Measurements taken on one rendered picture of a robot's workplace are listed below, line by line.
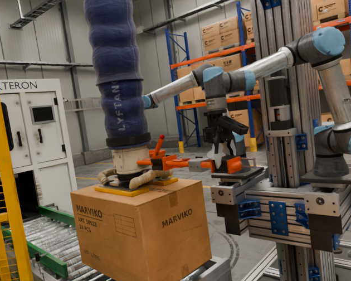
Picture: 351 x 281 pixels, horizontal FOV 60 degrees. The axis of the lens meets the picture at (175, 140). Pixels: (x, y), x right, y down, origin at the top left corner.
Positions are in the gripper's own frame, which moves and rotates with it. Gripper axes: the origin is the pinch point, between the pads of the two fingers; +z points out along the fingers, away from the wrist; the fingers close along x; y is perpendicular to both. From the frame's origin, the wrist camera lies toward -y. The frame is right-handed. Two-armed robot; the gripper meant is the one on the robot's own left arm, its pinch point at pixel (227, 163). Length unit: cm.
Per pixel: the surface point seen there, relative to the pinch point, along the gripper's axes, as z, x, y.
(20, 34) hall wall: -326, -266, 941
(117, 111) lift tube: -25, 9, 54
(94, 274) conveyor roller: 67, 11, 98
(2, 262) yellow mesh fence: 61, 45, 155
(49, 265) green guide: 63, 26, 127
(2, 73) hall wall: -204, -194, 933
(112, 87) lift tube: -36, 9, 54
